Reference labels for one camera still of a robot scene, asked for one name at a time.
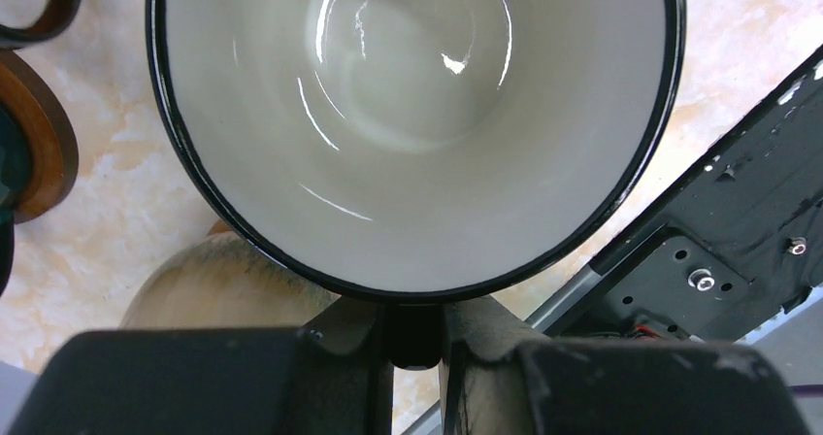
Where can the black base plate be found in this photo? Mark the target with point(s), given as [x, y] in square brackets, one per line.
[735, 240]

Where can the brown wooden coaster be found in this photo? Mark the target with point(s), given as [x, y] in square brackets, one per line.
[49, 136]
[219, 227]

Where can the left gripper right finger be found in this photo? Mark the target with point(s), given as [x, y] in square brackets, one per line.
[501, 376]

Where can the orange mug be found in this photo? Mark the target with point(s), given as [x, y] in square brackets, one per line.
[56, 17]

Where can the beige mug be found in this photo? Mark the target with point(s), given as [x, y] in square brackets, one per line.
[224, 282]

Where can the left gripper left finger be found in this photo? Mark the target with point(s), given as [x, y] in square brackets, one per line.
[329, 376]

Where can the dark green mug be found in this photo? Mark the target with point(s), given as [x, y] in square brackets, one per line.
[16, 173]

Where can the white ribbed dark-rimmed mug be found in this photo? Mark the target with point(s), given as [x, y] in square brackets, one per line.
[415, 152]

